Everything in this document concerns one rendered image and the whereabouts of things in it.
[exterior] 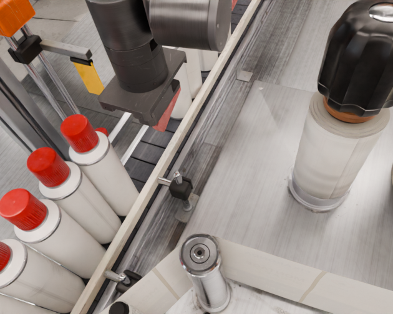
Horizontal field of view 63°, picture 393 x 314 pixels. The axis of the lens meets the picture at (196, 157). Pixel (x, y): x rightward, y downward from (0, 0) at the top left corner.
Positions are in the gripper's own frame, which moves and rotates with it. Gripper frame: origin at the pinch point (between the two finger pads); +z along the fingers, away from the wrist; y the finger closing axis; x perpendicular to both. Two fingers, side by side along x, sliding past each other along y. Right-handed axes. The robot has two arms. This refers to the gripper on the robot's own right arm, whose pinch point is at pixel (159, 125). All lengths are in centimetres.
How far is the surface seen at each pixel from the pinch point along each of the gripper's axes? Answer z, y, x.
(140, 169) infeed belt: 13.7, -0.9, 6.4
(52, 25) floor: 104, 129, 183
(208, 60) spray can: 10.5, 25.5, 4.0
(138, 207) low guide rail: 10.1, -8.6, 1.4
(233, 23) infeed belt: 13.7, 42.7, 4.9
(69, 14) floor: 104, 144, 178
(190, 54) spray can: 2.8, 17.7, 3.6
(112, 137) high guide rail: 5.5, -1.0, 9.2
